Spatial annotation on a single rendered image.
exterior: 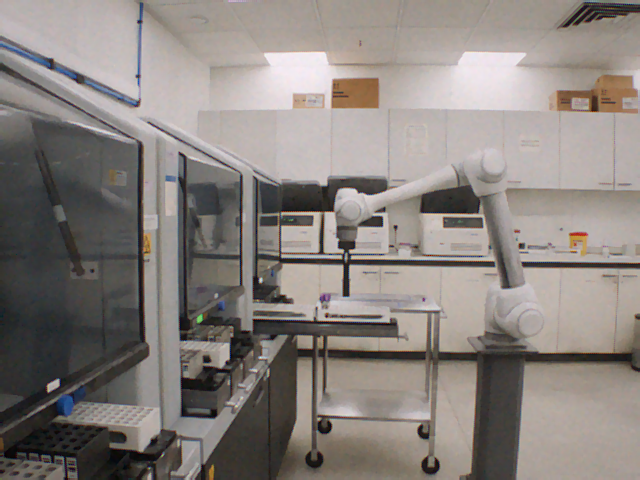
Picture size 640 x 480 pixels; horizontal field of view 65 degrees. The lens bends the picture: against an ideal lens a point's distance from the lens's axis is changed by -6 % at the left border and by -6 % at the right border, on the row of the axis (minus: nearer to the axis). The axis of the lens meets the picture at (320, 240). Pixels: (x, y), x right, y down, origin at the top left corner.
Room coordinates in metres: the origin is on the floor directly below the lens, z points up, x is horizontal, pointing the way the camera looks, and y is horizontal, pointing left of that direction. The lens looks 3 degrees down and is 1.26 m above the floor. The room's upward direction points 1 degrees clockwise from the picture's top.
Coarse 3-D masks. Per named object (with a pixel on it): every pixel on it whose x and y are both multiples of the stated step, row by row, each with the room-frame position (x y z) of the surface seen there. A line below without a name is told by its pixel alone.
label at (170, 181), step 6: (168, 156) 1.23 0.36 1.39; (174, 156) 1.27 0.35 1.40; (174, 162) 1.27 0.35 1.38; (168, 180) 1.23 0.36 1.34; (174, 180) 1.27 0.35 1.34; (168, 186) 1.23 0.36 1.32; (174, 186) 1.27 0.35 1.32; (168, 192) 1.23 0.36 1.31; (174, 192) 1.27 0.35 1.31; (168, 198) 1.23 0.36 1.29; (174, 198) 1.27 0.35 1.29; (168, 204) 1.23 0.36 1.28; (174, 204) 1.27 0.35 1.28; (168, 210) 1.23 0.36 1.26; (174, 210) 1.27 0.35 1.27; (168, 216) 1.23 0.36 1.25; (210, 474) 1.23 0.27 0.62
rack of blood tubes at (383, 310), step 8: (320, 312) 2.16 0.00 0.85; (328, 312) 2.16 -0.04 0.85; (336, 312) 2.16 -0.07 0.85; (344, 312) 2.16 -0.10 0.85; (352, 312) 2.15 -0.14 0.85; (360, 312) 2.15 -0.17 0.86; (368, 312) 2.15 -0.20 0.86; (376, 312) 2.14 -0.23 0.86; (384, 312) 2.14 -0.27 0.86; (328, 320) 2.16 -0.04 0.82; (336, 320) 2.16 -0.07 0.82; (344, 320) 2.16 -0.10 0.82; (352, 320) 2.15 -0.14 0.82; (360, 320) 2.15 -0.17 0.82; (368, 320) 2.15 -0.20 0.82; (376, 320) 2.14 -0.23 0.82; (384, 320) 2.14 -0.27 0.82
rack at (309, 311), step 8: (256, 304) 2.26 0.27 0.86; (264, 304) 2.26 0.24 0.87; (272, 304) 2.26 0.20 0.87; (280, 304) 2.27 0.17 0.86; (288, 304) 2.27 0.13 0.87; (296, 304) 2.27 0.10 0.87; (304, 304) 2.27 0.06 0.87; (256, 312) 2.27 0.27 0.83; (264, 312) 2.27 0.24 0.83; (304, 312) 2.17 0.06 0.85; (312, 312) 2.17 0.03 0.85; (312, 320) 2.17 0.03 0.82
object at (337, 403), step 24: (408, 312) 2.43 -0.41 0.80; (432, 312) 2.41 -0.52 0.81; (432, 384) 2.42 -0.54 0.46; (312, 408) 2.49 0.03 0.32; (336, 408) 2.58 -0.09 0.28; (360, 408) 2.58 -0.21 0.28; (384, 408) 2.58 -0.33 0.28; (408, 408) 2.58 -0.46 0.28; (432, 408) 2.41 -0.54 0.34; (312, 432) 2.49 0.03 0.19; (432, 432) 2.41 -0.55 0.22; (312, 456) 2.48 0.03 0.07; (432, 456) 2.41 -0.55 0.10
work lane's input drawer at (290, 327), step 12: (264, 324) 2.17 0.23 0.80; (276, 324) 2.16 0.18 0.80; (288, 324) 2.16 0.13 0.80; (300, 324) 2.15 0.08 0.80; (312, 324) 2.15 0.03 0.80; (324, 324) 2.15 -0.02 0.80; (336, 324) 2.15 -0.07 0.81; (348, 324) 2.15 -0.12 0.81; (360, 324) 2.14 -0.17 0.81; (372, 324) 2.14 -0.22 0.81; (384, 324) 2.13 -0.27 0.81; (396, 324) 2.13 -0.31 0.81; (348, 336) 2.14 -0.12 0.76; (360, 336) 2.13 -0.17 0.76; (372, 336) 2.13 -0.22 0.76; (384, 336) 2.12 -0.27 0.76; (396, 336) 2.12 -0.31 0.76
